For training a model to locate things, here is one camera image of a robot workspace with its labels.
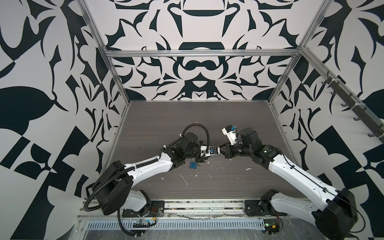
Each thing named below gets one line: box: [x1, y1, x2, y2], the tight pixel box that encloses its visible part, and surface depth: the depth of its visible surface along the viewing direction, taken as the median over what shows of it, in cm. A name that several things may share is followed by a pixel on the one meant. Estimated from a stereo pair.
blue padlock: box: [189, 162, 198, 169], surface depth 89 cm
